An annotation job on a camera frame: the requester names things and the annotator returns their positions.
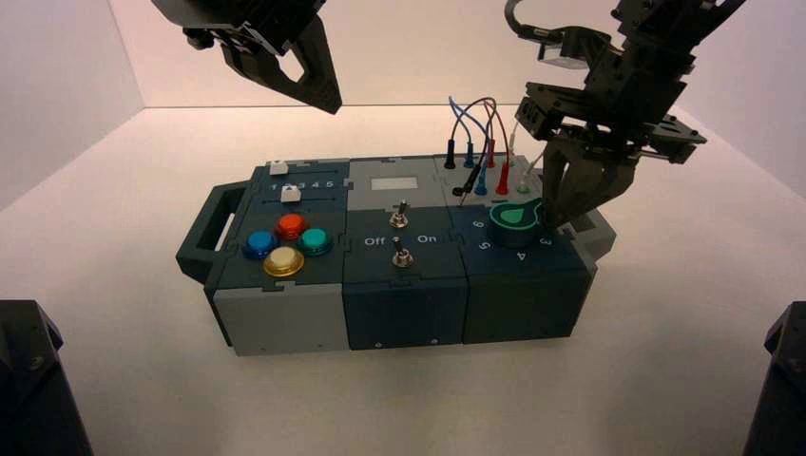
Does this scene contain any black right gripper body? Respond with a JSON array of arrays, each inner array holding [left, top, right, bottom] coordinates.
[[514, 36, 708, 166]]

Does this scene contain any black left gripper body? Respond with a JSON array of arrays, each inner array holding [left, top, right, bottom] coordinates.
[[150, 0, 329, 55]]

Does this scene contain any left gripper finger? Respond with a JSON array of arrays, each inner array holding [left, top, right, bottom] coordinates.
[[220, 42, 302, 97], [279, 15, 343, 116]]

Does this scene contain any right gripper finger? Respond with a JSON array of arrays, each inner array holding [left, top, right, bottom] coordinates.
[[541, 141, 586, 229], [560, 154, 639, 228]]

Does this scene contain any green rotary knob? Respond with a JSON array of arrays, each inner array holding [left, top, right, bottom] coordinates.
[[488, 197, 547, 251]]

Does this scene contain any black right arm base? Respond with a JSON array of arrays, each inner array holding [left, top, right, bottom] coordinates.
[[742, 300, 806, 456]]

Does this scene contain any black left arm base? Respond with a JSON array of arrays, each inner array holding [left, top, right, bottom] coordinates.
[[0, 299, 96, 456]]

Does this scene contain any grey display window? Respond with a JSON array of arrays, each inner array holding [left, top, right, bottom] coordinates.
[[369, 177, 419, 193]]

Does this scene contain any red round push button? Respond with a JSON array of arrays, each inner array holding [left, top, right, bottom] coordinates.
[[275, 213, 309, 241]]

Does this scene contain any teal round push button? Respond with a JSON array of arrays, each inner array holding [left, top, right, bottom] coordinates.
[[296, 227, 334, 258]]

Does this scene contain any blue round push button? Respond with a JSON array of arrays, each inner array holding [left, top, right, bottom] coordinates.
[[241, 231, 279, 261]]

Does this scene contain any yellow round push button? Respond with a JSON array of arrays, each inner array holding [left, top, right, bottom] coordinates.
[[262, 246, 305, 278]]

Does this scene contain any dark green grey control box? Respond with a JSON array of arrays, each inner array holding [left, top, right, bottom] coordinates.
[[175, 154, 617, 358]]

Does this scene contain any white jumper cable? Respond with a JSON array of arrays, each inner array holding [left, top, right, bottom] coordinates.
[[509, 118, 547, 195]]

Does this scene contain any red jumper cable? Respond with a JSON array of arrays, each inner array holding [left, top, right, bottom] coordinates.
[[481, 104, 512, 197]]

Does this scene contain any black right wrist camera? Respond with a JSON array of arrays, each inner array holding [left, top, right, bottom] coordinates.
[[535, 25, 615, 71]]

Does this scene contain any blue jumper cable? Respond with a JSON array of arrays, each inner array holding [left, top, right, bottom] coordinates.
[[447, 95, 491, 197]]

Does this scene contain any black jumper cable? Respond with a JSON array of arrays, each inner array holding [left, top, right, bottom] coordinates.
[[442, 97, 499, 208]]

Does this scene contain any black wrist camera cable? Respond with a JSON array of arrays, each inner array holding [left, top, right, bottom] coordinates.
[[503, 0, 568, 43]]

